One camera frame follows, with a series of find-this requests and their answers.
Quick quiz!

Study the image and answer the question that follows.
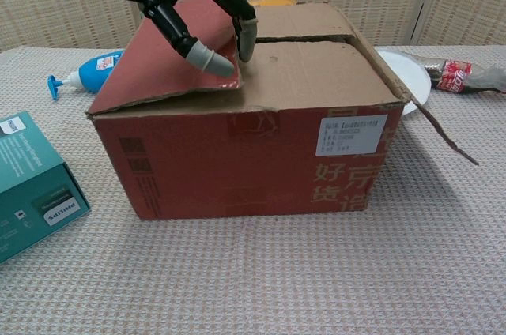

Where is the red cardboard shipping box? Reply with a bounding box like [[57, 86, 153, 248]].
[[85, 0, 480, 220]]

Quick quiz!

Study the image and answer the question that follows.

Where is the white round plate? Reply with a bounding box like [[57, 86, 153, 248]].
[[374, 47, 432, 116]]

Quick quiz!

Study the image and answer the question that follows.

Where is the blue pump lotion bottle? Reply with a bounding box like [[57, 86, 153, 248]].
[[47, 49, 126, 101]]

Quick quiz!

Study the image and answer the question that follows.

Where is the yellow padded envelope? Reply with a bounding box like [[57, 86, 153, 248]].
[[249, 0, 297, 9]]

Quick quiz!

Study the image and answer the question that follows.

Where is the teal Philips product carton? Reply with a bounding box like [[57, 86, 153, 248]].
[[0, 111, 92, 265]]

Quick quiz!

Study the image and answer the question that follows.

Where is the crushed cola plastic bottle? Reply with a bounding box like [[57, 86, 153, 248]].
[[398, 50, 506, 95]]

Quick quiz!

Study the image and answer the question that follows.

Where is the beige woven tablecloth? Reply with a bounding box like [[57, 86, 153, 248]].
[[0, 44, 506, 335]]

